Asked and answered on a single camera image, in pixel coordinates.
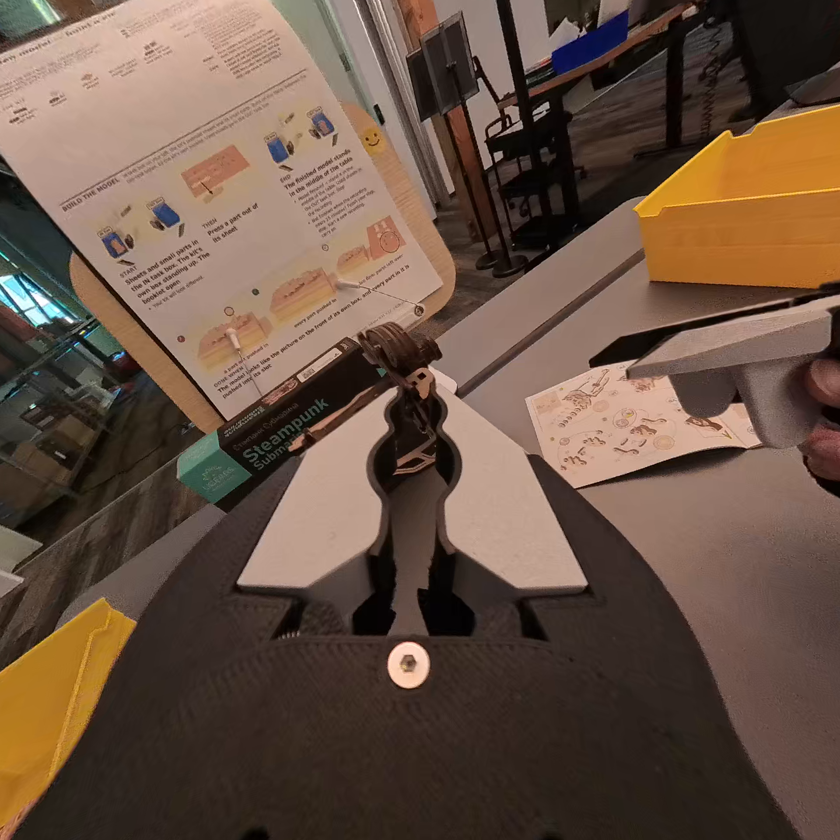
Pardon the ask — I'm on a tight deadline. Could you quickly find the assembly instruction booklet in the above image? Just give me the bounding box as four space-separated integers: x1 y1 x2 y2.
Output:
525 361 765 490

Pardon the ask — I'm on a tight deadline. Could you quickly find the metal storage shelf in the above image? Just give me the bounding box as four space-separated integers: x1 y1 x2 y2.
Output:
0 315 135 526

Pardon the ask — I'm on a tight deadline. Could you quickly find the dark panel on stand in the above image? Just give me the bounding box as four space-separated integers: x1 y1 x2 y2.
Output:
406 18 481 122

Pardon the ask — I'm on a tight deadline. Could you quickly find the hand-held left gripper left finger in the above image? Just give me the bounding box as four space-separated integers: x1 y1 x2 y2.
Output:
236 386 403 621

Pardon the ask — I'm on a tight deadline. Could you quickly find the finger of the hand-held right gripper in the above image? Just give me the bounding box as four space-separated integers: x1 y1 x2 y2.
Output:
588 282 840 452

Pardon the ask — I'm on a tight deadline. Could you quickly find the blue plastic bin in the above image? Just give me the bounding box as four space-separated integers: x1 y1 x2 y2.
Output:
550 9 631 74

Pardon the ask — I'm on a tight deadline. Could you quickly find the wooden office desk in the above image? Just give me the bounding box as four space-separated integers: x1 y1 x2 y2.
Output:
495 0 719 198

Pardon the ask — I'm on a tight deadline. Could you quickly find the yellow plastic bin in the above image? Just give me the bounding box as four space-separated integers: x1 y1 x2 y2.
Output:
0 597 135 840
633 98 840 290

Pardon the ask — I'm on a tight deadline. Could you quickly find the person's right hand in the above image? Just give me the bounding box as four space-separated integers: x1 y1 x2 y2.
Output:
797 357 840 490

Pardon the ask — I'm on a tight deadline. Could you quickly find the wooden model assembly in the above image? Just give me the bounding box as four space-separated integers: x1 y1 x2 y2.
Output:
357 323 444 480

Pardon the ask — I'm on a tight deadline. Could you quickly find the black and teal kit box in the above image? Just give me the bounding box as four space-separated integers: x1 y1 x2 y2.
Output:
177 338 395 509

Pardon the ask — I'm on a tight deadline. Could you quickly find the black office chair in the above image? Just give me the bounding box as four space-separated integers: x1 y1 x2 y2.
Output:
484 108 588 221

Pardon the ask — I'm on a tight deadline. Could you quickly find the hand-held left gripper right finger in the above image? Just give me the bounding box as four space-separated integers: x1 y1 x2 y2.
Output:
430 377 589 618

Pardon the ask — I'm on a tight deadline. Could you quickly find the white instruction poster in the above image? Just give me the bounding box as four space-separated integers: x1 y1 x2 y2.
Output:
0 0 444 421

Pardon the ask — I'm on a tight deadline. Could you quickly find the rounded wooden board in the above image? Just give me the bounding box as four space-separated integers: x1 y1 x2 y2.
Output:
69 101 457 434

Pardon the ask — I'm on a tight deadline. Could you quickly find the black stanchion base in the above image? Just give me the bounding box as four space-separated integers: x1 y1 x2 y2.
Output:
476 249 529 278

